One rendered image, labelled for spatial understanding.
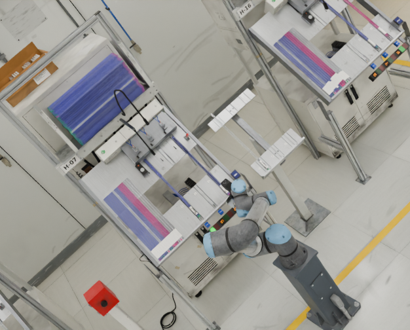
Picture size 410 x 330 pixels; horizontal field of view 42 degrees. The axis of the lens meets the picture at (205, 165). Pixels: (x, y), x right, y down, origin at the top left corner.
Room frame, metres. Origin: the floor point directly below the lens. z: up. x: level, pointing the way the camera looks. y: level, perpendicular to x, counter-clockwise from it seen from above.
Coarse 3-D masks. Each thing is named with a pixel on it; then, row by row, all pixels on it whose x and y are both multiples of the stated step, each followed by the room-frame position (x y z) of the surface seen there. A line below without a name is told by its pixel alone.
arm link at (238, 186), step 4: (236, 180) 2.24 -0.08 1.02; (240, 180) 2.24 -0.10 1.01; (232, 184) 2.24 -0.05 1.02; (236, 184) 2.23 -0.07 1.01; (240, 184) 2.22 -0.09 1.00; (244, 184) 2.22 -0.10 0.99; (232, 188) 2.23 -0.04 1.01; (236, 188) 2.22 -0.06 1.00; (240, 188) 2.21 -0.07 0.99; (244, 188) 2.21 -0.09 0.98; (232, 192) 2.29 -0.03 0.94; (236, 192) 2.21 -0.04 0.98; (240, 192) 2.21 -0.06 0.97; (244, 192) 2.21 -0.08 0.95
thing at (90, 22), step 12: (84, 24) 3.07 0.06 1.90; (72, 36) 3.05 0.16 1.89; (60, 48) 3.05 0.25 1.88; (48, 60) 3.02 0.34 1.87; (132, 60) 3.02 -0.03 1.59; (24, 72) 3.02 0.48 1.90; (36, 72) 3.00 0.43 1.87; (12, 84) 2.98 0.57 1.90; (144, 84) 3.10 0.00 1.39; (0, 96) 2.96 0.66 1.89; (36, 108) 3.06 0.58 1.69; (48, 120) 2.91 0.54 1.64; (60, 132) 2.91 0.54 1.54; (72, 144) 2.91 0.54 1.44; (84, 144) 2.93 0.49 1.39; (60, 156) 3.00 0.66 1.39; (72, 156) 2.91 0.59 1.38; (60, 168) 2.92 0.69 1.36; (192, 180) 3.01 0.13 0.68; (168, 192) 3.09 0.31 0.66; (180, 192) 3.03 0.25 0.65; (144, 264) 2.49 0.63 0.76; (156, 276) 2.45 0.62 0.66; (216, 324) 2.49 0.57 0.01
